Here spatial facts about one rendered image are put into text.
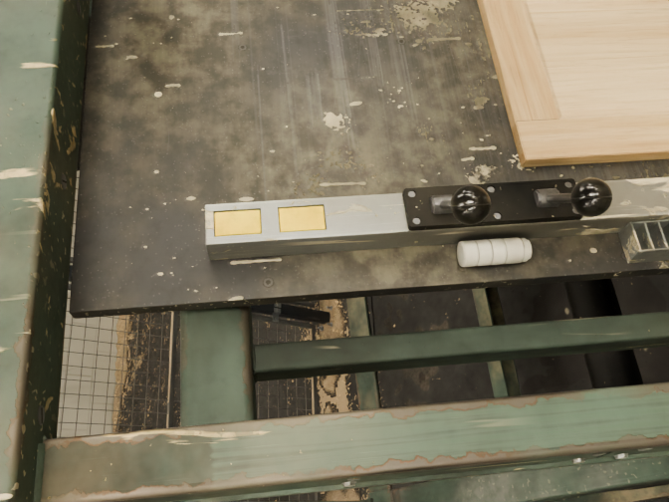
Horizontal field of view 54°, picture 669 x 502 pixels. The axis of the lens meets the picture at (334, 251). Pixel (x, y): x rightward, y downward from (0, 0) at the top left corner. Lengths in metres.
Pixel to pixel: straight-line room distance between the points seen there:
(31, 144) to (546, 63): 0.64
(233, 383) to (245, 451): 0.12
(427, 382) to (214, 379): 2.05
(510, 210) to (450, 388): 1.94
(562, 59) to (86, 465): 0.75
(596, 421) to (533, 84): 0.44
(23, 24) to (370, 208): 0.44
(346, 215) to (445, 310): 2.00
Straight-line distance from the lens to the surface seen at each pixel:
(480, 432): 0.66
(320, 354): 0.77
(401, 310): 2.89
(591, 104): 0.93
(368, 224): 0.73
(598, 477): 1.39
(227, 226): 0.73
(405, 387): 2.83
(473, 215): 0.63
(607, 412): 0.71
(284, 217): 0.73
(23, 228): 0.70
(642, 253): 0.83
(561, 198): 0.74
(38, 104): 0.78
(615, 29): 1.04
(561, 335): 0.84
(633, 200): 0.84
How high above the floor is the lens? 1.99
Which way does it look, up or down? 37 degrees down
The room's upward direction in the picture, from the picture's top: 76 degrees counter-clockwise
